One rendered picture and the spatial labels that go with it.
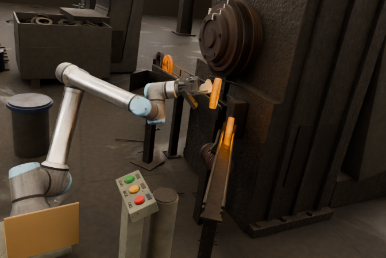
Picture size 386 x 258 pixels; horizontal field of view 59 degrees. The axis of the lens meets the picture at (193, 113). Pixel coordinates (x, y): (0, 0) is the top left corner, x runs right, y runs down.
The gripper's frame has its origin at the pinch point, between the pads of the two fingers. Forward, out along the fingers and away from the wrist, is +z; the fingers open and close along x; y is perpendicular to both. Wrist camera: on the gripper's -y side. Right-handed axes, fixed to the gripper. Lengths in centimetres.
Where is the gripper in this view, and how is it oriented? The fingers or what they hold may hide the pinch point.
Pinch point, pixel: (215, 89)
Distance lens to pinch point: 174.6
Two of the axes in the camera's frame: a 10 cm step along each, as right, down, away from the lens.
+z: 9.7, -0.7, -2.2
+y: -1.4, -9.4, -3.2
